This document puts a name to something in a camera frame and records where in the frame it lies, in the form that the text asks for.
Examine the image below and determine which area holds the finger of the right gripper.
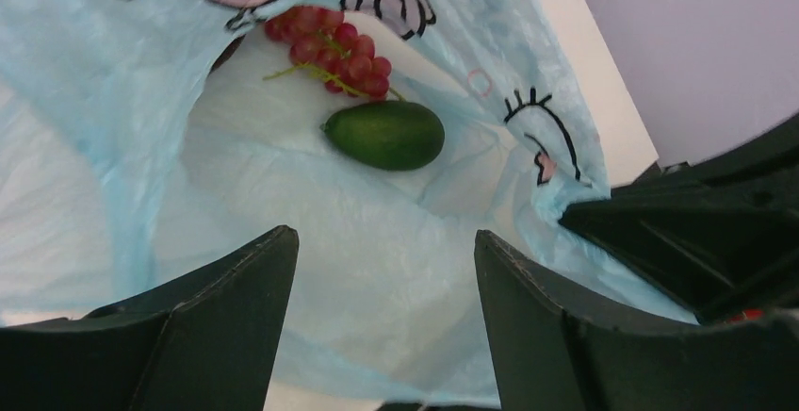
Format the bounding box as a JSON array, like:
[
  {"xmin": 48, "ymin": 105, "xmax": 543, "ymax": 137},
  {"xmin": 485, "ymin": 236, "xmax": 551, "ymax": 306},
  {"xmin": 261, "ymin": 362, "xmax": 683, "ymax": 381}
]
[{"xmin": 560, "ymin": 118, "xmax": 798, "ymax": 323}]

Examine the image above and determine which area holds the red grape bunch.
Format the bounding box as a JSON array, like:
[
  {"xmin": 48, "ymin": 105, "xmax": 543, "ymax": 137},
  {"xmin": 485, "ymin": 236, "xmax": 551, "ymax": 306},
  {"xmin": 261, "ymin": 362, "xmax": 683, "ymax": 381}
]
[{"xmin": 263, "ymin": 5, "xmax": 404, "ymax": 101}]

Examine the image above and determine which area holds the light blue plastic bag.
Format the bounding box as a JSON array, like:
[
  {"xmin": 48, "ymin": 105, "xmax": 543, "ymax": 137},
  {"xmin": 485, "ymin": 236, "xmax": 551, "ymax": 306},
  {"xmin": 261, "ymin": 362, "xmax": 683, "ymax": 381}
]
[{"xmin": 1, "ymin": 0, "xmax": 694, "ymax": 404}]

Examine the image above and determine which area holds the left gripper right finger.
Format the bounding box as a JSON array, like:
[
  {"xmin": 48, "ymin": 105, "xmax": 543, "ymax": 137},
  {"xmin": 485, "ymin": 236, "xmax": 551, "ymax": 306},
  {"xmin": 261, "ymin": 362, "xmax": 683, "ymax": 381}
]
[{"xmin": 474, "ymin": 230, "xmax": 798, "ymax": 410}]

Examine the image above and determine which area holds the green avocado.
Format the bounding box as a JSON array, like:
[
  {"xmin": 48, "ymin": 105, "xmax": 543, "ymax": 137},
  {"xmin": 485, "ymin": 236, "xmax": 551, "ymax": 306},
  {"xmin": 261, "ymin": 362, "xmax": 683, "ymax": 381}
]
[{"xmin": 321, "ymin": 100, "xmax": 446, "ymax": 172}]

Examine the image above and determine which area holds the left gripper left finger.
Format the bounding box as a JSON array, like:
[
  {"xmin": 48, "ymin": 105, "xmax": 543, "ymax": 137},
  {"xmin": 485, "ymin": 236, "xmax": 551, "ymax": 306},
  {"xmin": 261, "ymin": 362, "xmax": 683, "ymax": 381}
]
[{"xmin": 1, "ymin": 226, "xmax": 299, "ymax": 410}]

